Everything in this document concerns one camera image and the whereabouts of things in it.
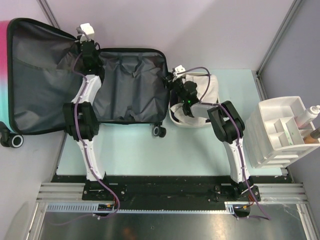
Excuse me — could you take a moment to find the white cloth item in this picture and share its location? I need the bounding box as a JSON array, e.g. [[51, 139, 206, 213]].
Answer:
[[170, 73, 221, 126]]

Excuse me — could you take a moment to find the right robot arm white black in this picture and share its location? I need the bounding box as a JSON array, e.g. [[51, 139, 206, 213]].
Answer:
[[162, 70, 252, 201]]

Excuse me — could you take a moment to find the white slotted cable duct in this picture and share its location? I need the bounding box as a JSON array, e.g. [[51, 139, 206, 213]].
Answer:
[[46, 202, 251, 215]]

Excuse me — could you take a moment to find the aluminium frame post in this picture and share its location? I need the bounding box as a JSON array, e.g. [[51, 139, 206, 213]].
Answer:
[[257, 0, 302, 76], [37, 0, 60, 29]]

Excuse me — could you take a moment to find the white divided organizer tray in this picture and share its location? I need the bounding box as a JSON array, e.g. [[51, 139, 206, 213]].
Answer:
[[243, 96, 320, 169]]

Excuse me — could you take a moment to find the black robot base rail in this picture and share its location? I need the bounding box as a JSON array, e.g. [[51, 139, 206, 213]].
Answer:
[[52, 175, 292, 218]]

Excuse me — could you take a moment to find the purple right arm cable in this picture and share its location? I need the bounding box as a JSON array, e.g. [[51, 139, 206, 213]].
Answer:
[[182, 66, 272, 221]]

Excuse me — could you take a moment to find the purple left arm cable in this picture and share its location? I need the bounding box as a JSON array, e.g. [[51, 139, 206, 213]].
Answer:
[[47, 32, 121, 227]]

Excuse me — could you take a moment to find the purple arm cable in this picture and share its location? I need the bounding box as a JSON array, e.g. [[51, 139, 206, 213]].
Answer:
[[47, 32, 121, 227], [182, 66, 272, 221]]

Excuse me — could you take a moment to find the pink and teal children's suitcase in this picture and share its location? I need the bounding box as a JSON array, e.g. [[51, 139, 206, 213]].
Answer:
[[0, 18, 170, 148]]

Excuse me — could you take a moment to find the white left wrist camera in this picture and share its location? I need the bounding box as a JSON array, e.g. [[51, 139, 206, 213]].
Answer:
[[76, 23, 95, 43]]

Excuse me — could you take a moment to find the pink teal gradient bottle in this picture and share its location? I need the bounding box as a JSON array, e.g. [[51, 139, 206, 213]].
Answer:
[[295, 105, 320, 129]]

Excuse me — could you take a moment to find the right aluminium frame post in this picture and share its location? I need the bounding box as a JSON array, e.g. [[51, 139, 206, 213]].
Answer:
[[257, 0, 302, 76]]

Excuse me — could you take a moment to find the cream plastic basin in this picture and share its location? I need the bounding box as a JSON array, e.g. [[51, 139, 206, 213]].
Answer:
[[168, 72, 221, 129]]

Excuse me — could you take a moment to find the aluminium extrusion crossbar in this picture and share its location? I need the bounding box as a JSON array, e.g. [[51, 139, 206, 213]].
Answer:
[[36, 183, 308, 203]]

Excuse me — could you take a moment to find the left aluminium frame post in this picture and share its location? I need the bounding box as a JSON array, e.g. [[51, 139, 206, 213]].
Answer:
[[37, 0, 60, 29]]

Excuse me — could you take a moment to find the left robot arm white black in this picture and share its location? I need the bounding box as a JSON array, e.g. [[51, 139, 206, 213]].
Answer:
[[62, 40, 105, 181]]

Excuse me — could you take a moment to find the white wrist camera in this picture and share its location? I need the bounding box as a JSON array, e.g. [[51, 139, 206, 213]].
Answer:
[[76, 23, 95, 43], [172, 65, 186, 78]]

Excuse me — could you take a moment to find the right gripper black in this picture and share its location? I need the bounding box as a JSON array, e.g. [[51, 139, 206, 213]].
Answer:
[[159, 72, 187, 104]]

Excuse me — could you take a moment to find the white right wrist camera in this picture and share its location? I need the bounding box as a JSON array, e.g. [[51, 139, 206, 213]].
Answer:
[[172, 65, 186, 78]]

